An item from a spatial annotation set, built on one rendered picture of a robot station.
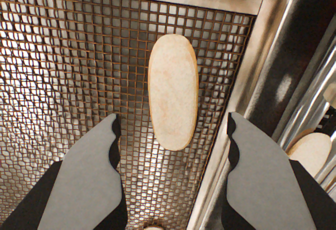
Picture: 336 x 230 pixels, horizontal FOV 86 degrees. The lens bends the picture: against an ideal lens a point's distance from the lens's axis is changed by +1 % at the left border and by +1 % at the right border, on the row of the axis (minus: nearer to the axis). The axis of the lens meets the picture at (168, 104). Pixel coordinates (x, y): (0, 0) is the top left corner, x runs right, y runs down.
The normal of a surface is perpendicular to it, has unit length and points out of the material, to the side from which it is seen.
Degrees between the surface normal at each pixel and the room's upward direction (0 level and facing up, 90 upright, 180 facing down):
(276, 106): 0
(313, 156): 10
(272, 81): 0
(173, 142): 16
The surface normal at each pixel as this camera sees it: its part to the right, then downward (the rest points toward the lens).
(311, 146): -0.24, 0.26
